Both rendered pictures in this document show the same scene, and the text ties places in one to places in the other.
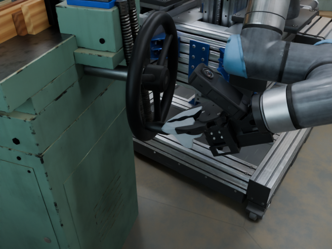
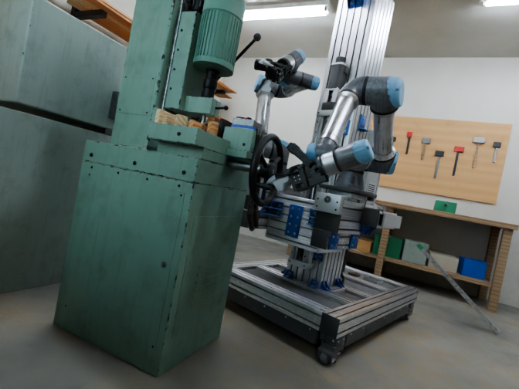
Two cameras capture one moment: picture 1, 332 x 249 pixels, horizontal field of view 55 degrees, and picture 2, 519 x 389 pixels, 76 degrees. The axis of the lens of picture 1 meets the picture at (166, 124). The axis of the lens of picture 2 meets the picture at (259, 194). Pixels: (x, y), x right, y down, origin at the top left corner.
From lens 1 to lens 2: 77 cm
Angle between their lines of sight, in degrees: 35
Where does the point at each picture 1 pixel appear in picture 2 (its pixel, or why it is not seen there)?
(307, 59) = not seen: hidden behind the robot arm
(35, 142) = (195, 172)
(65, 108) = (212, 173)
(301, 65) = not seen: hidden behind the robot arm
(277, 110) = (327, 156)
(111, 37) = (249, 142)
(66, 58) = (222, 147)
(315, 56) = not seen: hidden behind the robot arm
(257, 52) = (322, 146)
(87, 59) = (233, 151)
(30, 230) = (154, 256)
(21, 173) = (175, 197)
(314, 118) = (344, 157)
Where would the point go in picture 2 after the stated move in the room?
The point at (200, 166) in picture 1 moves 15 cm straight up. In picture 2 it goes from (282, 305) to (288, 276)
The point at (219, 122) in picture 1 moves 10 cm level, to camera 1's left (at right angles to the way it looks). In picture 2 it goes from (299, 167) to (269, 160)
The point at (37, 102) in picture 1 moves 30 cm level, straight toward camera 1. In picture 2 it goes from (205, 153) to (225, 149)
